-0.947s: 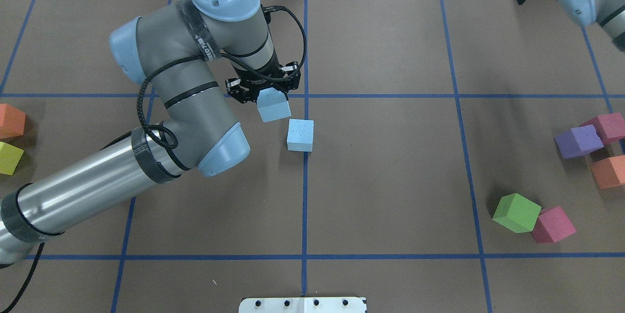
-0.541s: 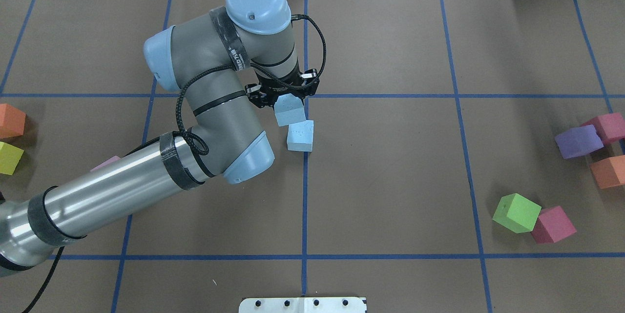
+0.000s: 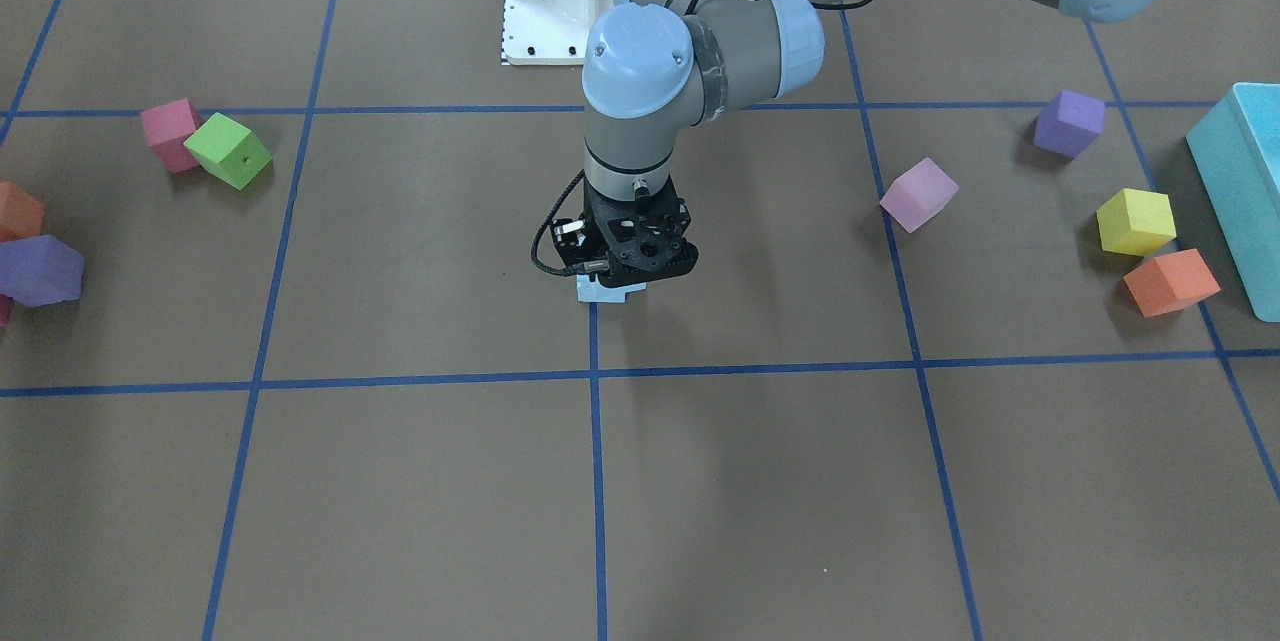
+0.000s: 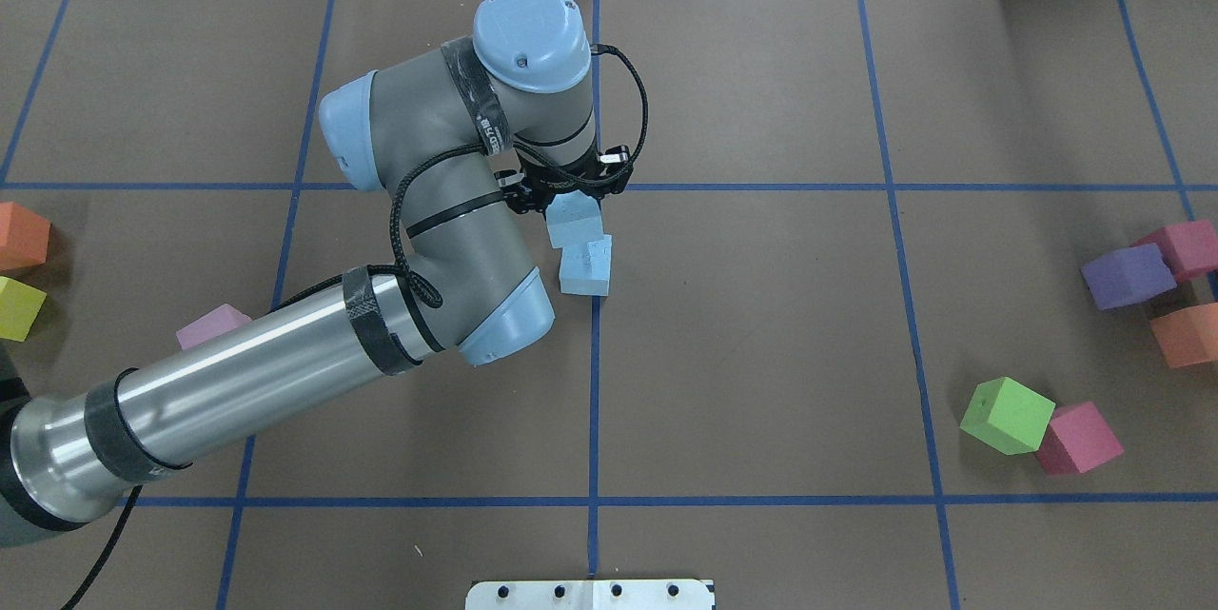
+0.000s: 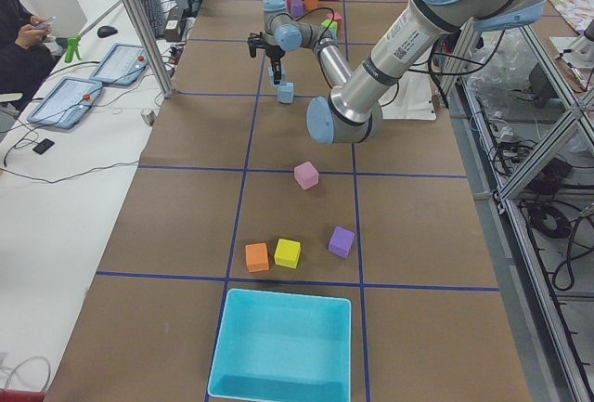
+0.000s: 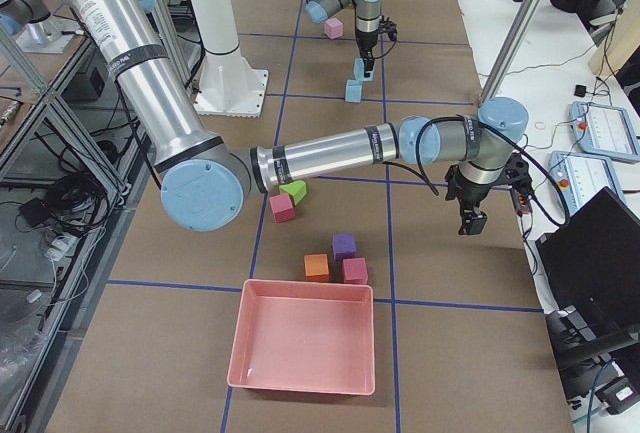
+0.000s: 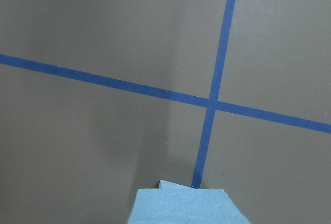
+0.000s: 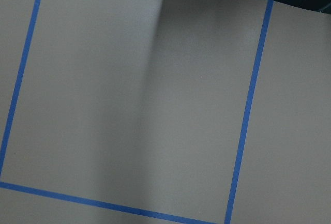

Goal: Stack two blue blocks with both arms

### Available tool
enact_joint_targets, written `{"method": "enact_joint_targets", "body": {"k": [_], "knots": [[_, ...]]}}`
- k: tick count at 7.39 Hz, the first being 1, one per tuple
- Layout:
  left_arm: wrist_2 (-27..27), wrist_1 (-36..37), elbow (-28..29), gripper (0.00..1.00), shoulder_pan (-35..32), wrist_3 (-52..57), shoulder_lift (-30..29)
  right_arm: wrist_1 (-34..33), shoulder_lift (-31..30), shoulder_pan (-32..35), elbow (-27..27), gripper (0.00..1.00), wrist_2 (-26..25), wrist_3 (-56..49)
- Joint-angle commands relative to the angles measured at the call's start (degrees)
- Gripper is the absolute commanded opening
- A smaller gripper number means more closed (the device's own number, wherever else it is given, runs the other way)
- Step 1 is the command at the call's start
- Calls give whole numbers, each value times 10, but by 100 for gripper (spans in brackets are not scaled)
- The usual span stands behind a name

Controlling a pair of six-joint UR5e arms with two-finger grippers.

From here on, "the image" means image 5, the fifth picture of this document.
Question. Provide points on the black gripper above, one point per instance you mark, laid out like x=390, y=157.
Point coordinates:
x=273, y=53

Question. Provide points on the light blue foam block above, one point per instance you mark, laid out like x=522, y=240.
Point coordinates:
x=285, y=93

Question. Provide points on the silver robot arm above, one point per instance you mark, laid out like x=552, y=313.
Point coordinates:
x=351, y=112

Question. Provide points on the green foam block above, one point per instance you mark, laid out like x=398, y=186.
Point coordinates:
x=330, y=28

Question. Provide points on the orange foam block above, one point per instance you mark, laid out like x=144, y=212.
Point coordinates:
x=310, y=5
x=256, y=257

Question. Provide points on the dark pink foam block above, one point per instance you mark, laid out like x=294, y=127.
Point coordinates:
x=337, y=17

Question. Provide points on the light purple foam block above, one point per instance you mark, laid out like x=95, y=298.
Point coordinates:
x=306, y=175

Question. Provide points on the black keyboard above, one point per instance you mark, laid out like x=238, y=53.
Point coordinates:
x=154, y=13

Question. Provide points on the teach pendant tablet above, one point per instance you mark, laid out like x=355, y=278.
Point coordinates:
x=122, y=65
x=67, y=103

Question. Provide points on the black computer mouse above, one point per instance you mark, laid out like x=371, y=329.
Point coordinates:
x=106, y=31

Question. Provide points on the yellow foam block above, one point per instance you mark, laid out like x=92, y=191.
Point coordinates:
x=287, y=253

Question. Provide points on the far purple foam block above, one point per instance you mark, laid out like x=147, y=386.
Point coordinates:
x=341, y=242

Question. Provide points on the far orange foam block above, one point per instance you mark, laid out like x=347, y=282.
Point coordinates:
x=256, y=257

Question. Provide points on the green clamp tool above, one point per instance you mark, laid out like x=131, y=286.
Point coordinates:
x=72, y=49

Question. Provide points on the black smartphone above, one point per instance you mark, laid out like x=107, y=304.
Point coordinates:
x=43, y=146

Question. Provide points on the seated person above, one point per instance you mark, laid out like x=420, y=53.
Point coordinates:
x=25, y=59

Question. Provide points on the teal plastic tray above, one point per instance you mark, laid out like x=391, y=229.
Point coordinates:
x=277, y=346

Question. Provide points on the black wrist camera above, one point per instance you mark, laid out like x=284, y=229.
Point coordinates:
x=255, y=42

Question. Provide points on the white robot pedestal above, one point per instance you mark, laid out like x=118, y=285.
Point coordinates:
x=412, y=97

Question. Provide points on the aluminium frame post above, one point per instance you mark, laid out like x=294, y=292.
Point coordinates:
x=137, y=16

